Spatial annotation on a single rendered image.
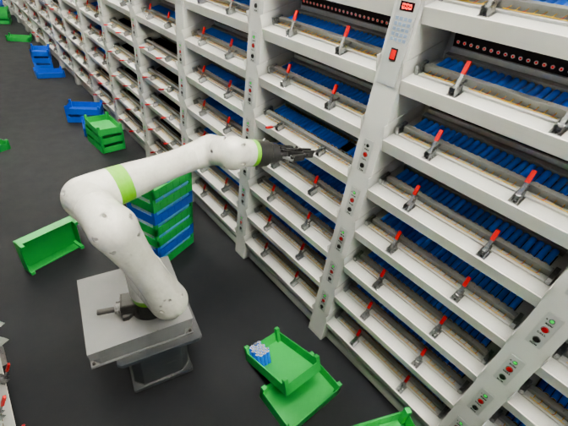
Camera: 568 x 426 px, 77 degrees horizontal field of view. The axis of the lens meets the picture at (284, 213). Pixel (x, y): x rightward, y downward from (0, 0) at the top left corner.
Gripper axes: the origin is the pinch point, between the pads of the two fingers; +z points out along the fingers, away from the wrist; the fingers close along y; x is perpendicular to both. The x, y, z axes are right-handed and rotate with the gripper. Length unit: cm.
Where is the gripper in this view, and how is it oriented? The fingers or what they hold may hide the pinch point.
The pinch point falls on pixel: (305, 152)
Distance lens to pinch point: 142.2
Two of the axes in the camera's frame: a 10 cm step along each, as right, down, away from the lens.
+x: 2.9, -8.5, -4.5
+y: 6.3, 5.2, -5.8
